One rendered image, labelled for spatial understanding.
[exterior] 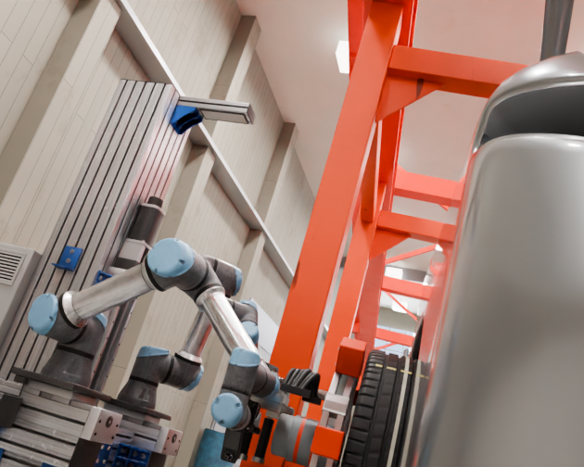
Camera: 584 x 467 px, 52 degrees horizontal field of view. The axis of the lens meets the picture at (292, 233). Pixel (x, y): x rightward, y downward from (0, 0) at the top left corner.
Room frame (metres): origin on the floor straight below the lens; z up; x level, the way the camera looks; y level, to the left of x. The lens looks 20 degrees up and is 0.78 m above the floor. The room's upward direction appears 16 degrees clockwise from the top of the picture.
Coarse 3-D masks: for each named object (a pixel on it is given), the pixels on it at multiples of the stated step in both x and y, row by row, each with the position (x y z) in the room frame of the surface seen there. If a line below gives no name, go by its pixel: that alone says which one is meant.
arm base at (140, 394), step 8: (128, 384) 2.40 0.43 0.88; (136, 384) 2.38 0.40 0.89; (144, 384) 2.38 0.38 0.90; (152, 384) 2.40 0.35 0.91; (120, 392) 2.42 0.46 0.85; (128, 392) 2.38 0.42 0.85; (136, 392) 2.37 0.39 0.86; (144, 392) 2.39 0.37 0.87; (152, 392) 2.40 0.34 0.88; (128, 400) 2.37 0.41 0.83; (136, 400) 2.36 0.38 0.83; (144, 400) 2.37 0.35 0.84; (152, 400) 2.40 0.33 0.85; (152, 408) 2.41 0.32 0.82
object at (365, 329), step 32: (352, 0) 2.94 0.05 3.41; (384, 0) 2.39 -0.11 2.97; (416, 0) 2.57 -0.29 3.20; (352, 32) 3.22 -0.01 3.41; (352, 64) 3.54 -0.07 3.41; (384, 128) 3.52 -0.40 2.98; (384, 160) 3.94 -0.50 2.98; (416, 192) 4.77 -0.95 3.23; (448, 192) 4.71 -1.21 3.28; (352, 224) 6.35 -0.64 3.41; (384, 256) 6.20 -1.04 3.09; (384, 288) 7.76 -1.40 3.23; (416, 288) 7.65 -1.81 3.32
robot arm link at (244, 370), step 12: (240, 348) 1.53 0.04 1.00; (240, 360) 1.52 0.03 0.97; (252, 360) 1.52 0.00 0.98; (228, 372) 1.53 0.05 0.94; (240, 372) 1.52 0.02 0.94; (252, 372) 1.53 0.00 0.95; (264, 372) 1.60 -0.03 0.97; (228, 384) 1.52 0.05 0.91; (240, 384) 1.52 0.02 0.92; (252, 384) 1.54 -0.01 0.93; (264, 384) 1.60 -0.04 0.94
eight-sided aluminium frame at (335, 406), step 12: (336, 372) 1.79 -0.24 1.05; (336, 384) 1.75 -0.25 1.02; (348, 384) 1.76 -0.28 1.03; (336, 396) 1.72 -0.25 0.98; (348, 396) 1.72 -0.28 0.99; (324, 408) 1.70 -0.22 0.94; (336, 408) 1.70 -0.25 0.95; (324, 420) 1.70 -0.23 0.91; (336, 420) 1.70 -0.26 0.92; (348, 420) 2.16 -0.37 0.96; (312, 456) 1.70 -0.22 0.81
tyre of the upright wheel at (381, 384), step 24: (384, 360) 1.77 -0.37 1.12; (384, 384) 1.68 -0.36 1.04; (408, 384) 1.68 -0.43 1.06; (360, 408) 1.64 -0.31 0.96; (384, 408) 1.64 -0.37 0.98; (408, 408) 1.64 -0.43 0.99; (360, 432) 1.63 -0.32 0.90; (384, 432) 1.62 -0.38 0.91; (360, 456) 1.62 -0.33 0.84; (384, 456) 1.61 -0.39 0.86
